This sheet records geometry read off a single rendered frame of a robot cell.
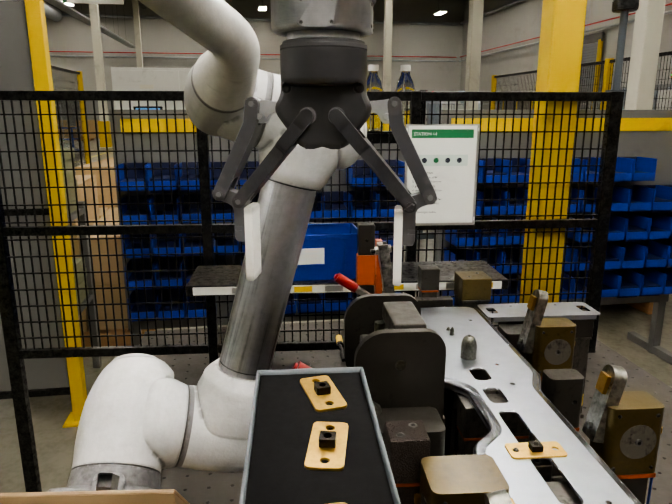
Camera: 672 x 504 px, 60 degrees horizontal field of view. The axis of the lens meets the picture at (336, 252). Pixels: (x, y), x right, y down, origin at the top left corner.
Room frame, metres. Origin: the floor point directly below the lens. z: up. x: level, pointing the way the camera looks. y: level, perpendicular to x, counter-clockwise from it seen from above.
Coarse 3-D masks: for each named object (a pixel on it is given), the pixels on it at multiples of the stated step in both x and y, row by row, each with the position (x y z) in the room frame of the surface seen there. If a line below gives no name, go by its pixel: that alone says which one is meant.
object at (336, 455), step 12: (312, 432) 0.55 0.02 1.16; (324, 432) 0.54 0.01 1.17; (336, 432) 0.54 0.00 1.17; (312, 444) 0.53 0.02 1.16; (324, 444) 0.52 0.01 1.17; (336, 444) 0.53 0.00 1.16; (312, 456) 0.51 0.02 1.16; (324, 456) 0.51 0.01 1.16; (336, 456) 0.51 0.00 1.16; (312, 468) 0.49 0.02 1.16; (324, 468) 0.49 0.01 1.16; (336, 468) 0.49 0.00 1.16
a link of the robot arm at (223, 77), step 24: (144, 0) 0.62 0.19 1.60; (168, 0) 0.63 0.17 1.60; (192, 0) 0.66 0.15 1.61; (216, 0) 0.71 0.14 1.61; (192, 24) 0.68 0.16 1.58; (216, 24) 0.71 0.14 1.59; (240, 24) 0.76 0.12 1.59; (216, 48) 0.75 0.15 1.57; (240, 48) 0.77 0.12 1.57; (192, 72) 0.93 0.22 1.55; (216, 72) 0.85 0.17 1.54; (240, 72) 0.83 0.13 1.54; (216, 96) 0.90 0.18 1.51; (240, 96) 0.90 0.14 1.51
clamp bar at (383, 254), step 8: (376, 248) 1.22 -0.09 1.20; (384, 248) 1.21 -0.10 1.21; (392, 248) 1.22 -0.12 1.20; (384, 256) 1.21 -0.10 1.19; (384, 264) 1.21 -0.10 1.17; (384, 272) 1.21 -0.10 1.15; (384, 280) 1.21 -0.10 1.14; (392, 280) 1.21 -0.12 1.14; (384, 288) 1.21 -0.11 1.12; (392, 288) 1.21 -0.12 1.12
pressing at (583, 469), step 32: (448, 320) 1.33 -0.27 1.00; (480, 320) 1.33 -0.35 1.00; (448, 352) 1.14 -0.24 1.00; (480, 352) 1.14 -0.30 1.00; (512, 352) 1.14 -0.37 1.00; (448, 384) 0.99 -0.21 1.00; (480, 384) 0.99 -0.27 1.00; (480, 416) 0.89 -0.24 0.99; (544, 416) 0.87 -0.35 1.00; (480, 448) 0.77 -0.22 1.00; (576, 448) 0.78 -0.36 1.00; (512, 480) 0.70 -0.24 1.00; (544, 480) 0.70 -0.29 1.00; (576, 480) 0.70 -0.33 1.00; (608, 480) 0.70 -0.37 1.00
